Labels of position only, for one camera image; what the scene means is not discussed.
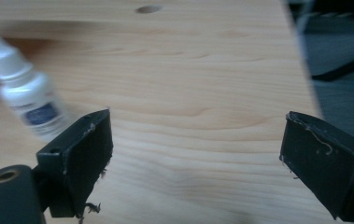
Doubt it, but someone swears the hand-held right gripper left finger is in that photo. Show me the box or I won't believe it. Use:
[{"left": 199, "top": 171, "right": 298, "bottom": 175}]
[{"left": 35, "top": 107, "right": 115, "bottom": 219}]

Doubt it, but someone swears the white dropper bottle blue label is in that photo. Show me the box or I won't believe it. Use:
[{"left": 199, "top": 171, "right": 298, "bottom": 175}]
[{"left": 0, "top": 34, "right": 72, "bottom": 143}]

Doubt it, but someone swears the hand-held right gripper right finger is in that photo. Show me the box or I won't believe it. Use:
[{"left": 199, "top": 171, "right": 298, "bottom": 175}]
[{"left": 278, "top": 110, "right": 354, "bottom": 224}]

